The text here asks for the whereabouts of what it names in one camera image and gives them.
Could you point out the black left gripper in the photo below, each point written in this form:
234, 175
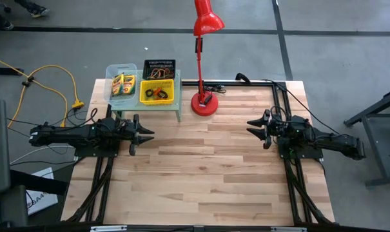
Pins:
130, 132

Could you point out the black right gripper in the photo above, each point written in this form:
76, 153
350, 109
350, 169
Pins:
273, 129

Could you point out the yellow plastic basket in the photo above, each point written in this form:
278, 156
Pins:
157, 102

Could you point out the black coil wristband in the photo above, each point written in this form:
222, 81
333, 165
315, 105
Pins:
146, 93
166, 94

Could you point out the clear plastic bin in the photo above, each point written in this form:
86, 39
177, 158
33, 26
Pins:
117, 101

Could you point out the red coil wristband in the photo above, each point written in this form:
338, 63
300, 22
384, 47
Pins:
157, 91

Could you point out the yellow green crayon box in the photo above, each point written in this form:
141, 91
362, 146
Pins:
118, 84
129, 84

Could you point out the red rubber band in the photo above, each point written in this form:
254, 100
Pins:
166, 75

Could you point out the orange rubber band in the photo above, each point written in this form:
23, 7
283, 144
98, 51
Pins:
159, 71

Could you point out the black plastic basket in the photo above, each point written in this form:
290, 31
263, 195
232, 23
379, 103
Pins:
159, 63

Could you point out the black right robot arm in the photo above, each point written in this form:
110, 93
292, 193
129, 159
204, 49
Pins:
327, 138

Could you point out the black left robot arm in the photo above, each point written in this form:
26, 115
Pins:
69, 133

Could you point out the red desk lamp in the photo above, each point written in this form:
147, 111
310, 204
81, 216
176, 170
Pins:
205, 19

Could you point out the green perforated metal shelf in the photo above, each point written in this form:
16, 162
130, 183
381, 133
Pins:
156, 109

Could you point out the black metal stand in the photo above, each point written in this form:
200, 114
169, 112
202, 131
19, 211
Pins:
375, 135

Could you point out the white printed box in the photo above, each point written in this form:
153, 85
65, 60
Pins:
40, 193

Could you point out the black flat bar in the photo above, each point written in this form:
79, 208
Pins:
4, 71

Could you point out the person's shoe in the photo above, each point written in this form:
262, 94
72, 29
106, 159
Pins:
6, 25
40, 12

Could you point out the person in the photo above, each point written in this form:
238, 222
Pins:
24, 2

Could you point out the black aluminium table frame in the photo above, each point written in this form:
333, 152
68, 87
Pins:
246, 84

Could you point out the silver metal bracket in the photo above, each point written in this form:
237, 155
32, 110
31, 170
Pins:
107, 228
288, 229

